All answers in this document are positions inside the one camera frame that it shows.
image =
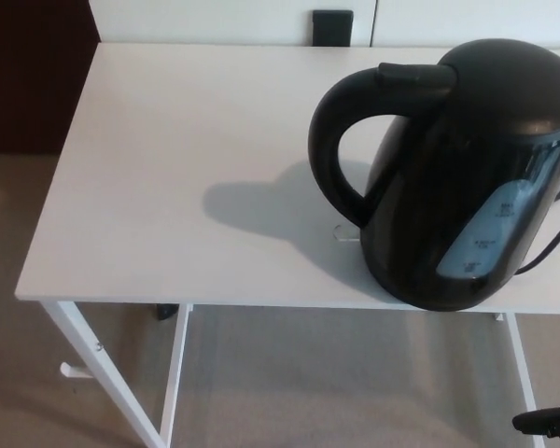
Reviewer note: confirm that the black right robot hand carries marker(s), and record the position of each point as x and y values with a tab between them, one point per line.
555	422

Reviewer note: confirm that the black electric kettle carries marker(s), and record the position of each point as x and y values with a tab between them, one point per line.
471	140

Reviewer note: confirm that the black kettle power base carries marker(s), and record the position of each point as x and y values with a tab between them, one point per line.
448	308

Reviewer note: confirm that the small black foot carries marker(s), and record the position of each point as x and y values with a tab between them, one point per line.
166	312

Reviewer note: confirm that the white cabinet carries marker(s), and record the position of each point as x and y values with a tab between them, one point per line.
214	21

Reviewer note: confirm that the dark maroon cabinet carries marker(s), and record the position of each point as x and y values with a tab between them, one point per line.
32	74

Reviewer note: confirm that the white metal table frame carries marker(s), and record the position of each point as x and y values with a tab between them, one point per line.
172	382

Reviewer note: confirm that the black rectangular wall plate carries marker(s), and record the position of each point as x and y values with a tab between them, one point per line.
332	28

